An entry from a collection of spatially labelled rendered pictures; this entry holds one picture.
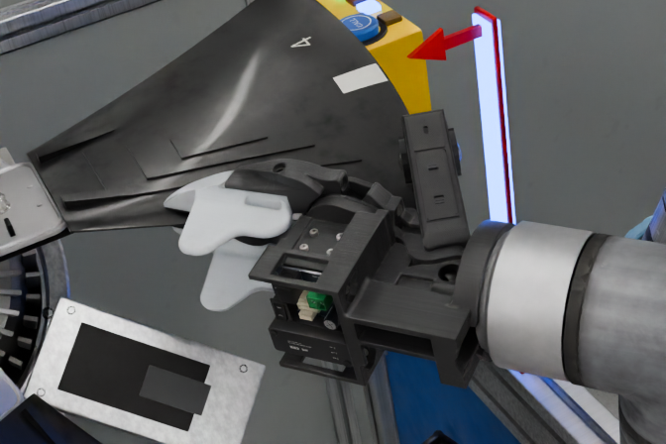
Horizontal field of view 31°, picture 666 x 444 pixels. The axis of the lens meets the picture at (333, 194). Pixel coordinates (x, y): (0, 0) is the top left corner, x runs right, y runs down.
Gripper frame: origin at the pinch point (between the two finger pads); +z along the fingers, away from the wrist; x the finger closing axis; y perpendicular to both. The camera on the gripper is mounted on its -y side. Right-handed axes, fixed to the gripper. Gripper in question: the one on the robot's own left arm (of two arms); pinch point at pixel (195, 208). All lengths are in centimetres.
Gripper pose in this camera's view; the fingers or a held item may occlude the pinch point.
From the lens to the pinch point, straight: 71.8
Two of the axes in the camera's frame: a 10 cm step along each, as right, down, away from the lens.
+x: 2.1, 7.5, 6.3
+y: -4.3, 6.5, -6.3
